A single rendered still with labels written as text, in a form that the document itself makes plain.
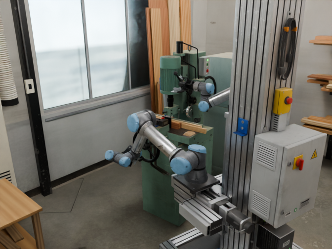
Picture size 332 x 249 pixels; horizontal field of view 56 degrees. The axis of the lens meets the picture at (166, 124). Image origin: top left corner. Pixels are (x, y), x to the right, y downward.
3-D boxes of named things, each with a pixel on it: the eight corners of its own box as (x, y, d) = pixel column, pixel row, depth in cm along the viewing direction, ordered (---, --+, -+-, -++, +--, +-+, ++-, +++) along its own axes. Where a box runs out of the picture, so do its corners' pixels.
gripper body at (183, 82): (181, 76, 242) (194, 78, 235) (186, 82, 249) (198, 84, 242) (177, 84, 240) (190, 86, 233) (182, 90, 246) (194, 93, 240)
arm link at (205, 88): (209, 96, 228) (210, 84, 225) (196, 94, 234) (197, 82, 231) (215, 94, 234) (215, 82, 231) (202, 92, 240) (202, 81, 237)
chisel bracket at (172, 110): (163, 116, 275) (163, 107, 272) (173, 112, 285) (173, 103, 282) (170, 118, 270) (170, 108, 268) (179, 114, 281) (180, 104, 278)
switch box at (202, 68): (197, 75, 279) (198, 57, 274) (203, 73, 287) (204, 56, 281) (203, 75, 276) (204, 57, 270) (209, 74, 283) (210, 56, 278)
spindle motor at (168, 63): (156, 93, 268) (155, 57, 257) (168, 89, 281) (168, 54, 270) (172, 96, 258) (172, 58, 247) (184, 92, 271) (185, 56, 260)
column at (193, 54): (172, 127, 303) (172, 51, 278) (184, 121, 319) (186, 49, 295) (191, 132, 290) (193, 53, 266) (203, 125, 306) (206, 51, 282)
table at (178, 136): (127, 132, 278) (126, 126, 276) (148, 123, 301) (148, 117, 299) (183, 148, 244) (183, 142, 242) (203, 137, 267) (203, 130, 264)
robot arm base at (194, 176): (212, 179, 203) (213, 166, 199) (194, 186, 195) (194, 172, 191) (197, 170, 214) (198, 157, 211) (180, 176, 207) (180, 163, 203)
